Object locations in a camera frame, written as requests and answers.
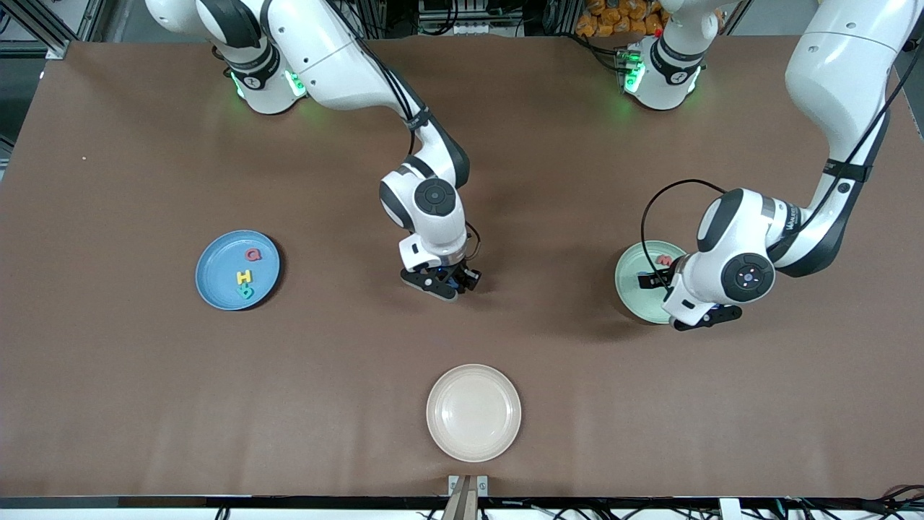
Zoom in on green plate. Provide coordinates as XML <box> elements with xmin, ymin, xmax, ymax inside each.
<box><xmin>614</xmin><ymin>240</ymin><xmax>690</xmax><ymax>325</ymax></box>

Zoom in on cream plate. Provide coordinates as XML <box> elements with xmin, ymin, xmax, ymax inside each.
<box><xmin>426</xmin><ymin>364</ymin><xmax>522</xmax><ymax>463</ymax></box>

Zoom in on blue plate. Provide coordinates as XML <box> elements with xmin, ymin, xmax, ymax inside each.
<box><xmin>195</xmin><ymin>230</ymin><xmax>281</xmax><ymax>311</ymax></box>

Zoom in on brown table cover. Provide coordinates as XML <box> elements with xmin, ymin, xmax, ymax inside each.
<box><xmin>0</xmin><ymin>36</ymin><xmax>924</xmax><ymax>501</ymax></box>

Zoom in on orange snack bags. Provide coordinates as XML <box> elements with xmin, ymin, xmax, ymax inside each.
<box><xmin>575</xmin><ymin>0</ymin><xmax>668</xmax><ymax>39</ymax></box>

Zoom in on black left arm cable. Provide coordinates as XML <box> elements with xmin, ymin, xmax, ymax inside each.
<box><xmin>640</xmin><ymin>178</ymin><xmax>727</xmax><ymax>284</ymax></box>

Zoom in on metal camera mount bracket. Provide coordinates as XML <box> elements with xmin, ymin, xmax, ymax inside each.
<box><xmin>442</xmin><ymin>474</ymin><xmax>489</xmax><ymax>520</ymax></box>

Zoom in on tangled floor cables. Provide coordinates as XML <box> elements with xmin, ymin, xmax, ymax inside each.
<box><xmin>776</xmin><ymin>484</ymin><xmax>924</xmax><ymax>520</ymax></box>

